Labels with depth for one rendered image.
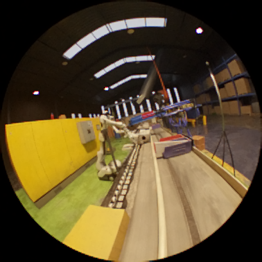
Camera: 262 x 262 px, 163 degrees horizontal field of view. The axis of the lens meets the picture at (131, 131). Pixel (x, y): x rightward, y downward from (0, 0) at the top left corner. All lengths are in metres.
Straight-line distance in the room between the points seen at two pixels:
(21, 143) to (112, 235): 2.26
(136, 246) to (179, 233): 0.19
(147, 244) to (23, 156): 2.33
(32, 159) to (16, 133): 0.64
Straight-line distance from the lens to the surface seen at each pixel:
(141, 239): 0.51
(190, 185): 0.69
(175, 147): 1.03
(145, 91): 9.08
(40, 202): 2.61
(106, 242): 0.44
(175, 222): 0.53
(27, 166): 2.40
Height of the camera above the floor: 1.23
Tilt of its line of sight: 6 degrees down
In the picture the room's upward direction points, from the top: 14 degrees counter-clockwise
